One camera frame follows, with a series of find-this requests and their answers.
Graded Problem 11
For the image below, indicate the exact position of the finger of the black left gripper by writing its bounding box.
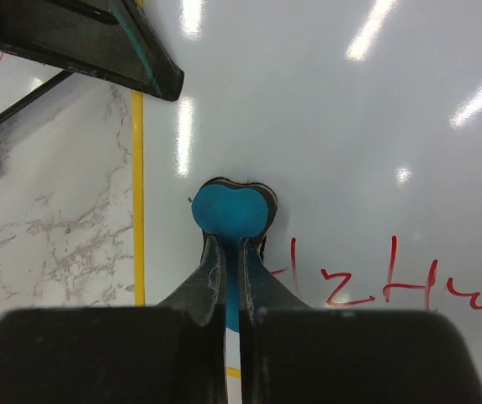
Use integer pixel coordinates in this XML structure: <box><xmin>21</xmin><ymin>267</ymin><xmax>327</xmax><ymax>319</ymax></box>
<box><xmin>0</xmin><ymin>0</ymin><xmax>184</xmax><ymax>101</ymax></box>

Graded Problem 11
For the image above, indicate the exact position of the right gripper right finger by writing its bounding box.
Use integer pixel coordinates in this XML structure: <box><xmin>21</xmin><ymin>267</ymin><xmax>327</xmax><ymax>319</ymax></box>
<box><xmin>238</xmin><ymin>239</ymin><xmax>310</xmax><ymax>327</ymax></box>

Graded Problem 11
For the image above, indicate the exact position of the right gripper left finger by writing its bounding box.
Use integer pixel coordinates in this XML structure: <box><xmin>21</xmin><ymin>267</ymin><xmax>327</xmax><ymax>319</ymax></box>
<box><xmin>156</xmin><ymin>235</ymin><xmax>226</xmax><ymax>327</ymax></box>

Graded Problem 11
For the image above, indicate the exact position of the blue whiteboard eraser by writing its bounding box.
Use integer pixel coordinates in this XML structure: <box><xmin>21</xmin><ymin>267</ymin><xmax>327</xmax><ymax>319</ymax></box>
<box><xmin>191</xmin><ymin>177</ymin><xmax>278</xmax><ymax>332</ymax></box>

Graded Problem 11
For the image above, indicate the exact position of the black framed whiteboard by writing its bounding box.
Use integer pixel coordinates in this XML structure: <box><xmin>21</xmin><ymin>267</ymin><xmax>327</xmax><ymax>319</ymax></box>
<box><xmin>0</xmin><ymin>51</ymin><xmax>72</xmax><ymax>124</ymax></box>

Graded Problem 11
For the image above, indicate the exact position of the yellow framed whiteboard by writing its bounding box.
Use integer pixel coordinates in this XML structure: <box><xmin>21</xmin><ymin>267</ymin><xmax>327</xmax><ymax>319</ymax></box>
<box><xmin>143</xmin><ymin>1</ymin><xmax>482</xmax><ymax>379</ymax></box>

